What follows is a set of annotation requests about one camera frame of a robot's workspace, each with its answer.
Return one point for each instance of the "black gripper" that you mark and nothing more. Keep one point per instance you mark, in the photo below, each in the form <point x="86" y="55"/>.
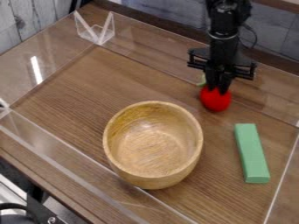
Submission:
<point x="221" y="57"/>

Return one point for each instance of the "red felt strawberry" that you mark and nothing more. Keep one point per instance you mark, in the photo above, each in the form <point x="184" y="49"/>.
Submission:
<point x="212" y="99"/>

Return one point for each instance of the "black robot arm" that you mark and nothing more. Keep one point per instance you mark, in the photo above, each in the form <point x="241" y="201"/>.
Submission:
<point x="228" y="15"/>

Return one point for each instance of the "wooden bowl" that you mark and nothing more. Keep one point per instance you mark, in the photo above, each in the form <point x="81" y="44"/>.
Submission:
<point x="152" y="142"/>

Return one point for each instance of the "green rectangular block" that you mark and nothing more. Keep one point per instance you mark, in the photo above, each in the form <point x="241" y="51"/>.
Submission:
<point x="253" y="162"/>

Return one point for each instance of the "clear acrylic tray enclosure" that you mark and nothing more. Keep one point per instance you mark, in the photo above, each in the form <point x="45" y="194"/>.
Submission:
<point x="62" y="86"/>

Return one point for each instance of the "black metal bracket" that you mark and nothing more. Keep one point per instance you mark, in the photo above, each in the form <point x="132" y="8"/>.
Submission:
<point x="41" y="213"/>

